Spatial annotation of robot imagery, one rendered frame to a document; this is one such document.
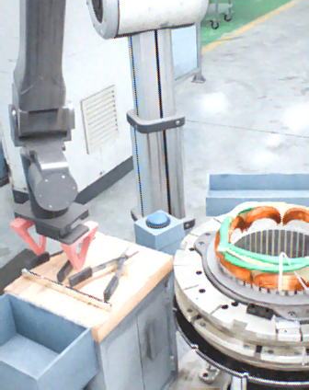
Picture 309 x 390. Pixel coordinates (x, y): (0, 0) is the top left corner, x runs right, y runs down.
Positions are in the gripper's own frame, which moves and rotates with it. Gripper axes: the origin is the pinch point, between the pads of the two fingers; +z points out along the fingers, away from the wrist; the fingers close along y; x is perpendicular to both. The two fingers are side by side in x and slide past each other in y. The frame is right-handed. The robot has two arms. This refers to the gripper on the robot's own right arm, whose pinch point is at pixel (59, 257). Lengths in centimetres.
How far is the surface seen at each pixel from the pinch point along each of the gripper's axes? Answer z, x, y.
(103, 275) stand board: 2.3, 1.9, 7.1
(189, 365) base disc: 28.9, 13.5, 15.2
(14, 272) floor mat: 114, 87, -130
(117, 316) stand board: 2.9, -4.0, 14.2
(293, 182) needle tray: 6, 49, 21
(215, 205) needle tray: 5.1, 32.5, 11.2
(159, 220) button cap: 5.1, 22.9, 4.1
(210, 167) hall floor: 119, 235, -100
